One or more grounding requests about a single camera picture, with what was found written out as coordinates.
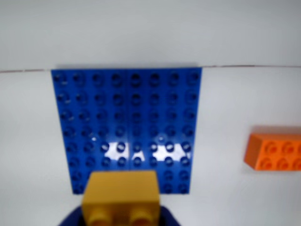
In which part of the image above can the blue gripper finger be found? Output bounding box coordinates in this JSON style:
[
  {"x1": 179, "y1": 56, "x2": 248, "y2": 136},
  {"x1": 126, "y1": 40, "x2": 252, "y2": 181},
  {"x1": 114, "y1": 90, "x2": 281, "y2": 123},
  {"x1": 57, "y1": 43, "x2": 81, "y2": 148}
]
[
  {"x1": 57, "y1": 204, "x2": 87, "y2": 226},
  {"x1": 159, "y1": 204, "x2": 182, "y2": 226}
]

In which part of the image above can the yellow 2x2 block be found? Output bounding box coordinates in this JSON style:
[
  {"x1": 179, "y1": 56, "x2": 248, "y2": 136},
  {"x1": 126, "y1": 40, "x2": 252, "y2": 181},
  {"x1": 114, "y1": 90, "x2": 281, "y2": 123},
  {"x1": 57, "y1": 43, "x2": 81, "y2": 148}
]
[{"x1": 81, "y1": 170, "x2": 162, "y2": 226}]

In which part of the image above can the orange 2x4 block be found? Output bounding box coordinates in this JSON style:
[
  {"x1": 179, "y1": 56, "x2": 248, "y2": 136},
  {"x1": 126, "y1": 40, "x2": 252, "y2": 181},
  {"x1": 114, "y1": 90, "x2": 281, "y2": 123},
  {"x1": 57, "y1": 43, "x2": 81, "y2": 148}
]
[{"x1": 244, "y1": 133, "x2": 301, "y2": 171}]

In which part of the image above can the blue 8x8 baseplate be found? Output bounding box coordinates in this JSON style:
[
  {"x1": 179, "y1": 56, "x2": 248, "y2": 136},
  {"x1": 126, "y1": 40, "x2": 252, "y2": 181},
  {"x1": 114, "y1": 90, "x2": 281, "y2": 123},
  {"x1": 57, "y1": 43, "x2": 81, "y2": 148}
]
[{"x1": 51, "y1": 67, "x2": 203, "y2": 195}]

